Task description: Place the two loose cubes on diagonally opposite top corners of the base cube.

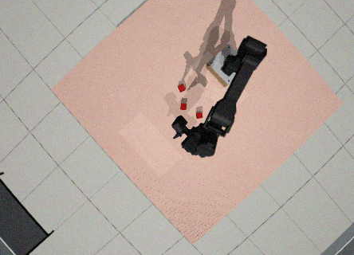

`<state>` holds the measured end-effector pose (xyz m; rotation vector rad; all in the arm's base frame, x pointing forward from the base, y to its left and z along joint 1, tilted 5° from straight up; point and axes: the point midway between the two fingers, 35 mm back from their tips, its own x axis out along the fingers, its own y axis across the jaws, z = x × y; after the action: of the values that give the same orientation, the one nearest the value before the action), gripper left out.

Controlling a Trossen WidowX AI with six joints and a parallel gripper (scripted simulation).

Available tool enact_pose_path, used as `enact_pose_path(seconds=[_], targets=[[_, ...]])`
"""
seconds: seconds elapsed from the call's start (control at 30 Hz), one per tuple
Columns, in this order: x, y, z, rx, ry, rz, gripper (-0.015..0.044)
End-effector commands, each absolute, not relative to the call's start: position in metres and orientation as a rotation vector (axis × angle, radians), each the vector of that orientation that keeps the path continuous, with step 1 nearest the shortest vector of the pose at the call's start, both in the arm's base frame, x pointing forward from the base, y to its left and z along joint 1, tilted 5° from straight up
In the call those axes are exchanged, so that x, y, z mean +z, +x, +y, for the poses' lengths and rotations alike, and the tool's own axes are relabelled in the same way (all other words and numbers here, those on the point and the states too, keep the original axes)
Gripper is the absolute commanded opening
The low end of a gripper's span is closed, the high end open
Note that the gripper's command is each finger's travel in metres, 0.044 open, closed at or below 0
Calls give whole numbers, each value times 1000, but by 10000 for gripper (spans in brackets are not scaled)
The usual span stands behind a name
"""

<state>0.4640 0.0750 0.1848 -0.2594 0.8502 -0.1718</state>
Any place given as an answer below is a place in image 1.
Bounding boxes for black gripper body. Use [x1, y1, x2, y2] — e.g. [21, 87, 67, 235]
[171, 116, 203, 139]

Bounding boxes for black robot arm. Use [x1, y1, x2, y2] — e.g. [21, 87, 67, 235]
[181, 36, 267, 157]

